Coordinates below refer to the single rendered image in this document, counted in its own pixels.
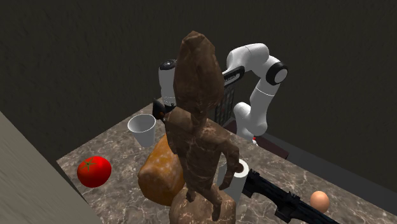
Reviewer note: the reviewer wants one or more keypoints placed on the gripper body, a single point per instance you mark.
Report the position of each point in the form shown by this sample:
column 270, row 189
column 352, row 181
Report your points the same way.
column 158, row 108

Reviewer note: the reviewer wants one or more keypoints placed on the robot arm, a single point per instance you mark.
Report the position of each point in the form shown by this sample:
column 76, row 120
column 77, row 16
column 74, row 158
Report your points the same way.
column 258, row 102

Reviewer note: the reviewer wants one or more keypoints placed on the white cup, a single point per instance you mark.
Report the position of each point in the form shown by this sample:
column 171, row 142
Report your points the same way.
column 143, row 130

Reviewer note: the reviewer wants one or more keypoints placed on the brown stone figure statue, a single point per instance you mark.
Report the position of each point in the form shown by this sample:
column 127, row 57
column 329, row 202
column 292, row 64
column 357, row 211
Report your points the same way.
column 198, row 142

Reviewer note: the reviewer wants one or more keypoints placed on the orange-brown bread loaf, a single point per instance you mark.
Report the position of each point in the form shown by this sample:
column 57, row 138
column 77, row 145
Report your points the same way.
column 161, row 176

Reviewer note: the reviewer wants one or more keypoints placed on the red tomato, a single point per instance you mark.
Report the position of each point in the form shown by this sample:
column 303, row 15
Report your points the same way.
column 94, row 172

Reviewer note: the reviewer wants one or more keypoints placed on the white paper roll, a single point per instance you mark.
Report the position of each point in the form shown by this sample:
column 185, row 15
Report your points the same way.
column 237, row 184

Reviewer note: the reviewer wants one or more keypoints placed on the black toy gun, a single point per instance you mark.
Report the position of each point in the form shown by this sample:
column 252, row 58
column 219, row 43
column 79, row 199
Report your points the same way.
column 288, row 203

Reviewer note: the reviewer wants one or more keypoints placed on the brown egg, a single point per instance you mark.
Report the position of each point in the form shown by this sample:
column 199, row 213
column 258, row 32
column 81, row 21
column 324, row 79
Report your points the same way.
column 319, row 202

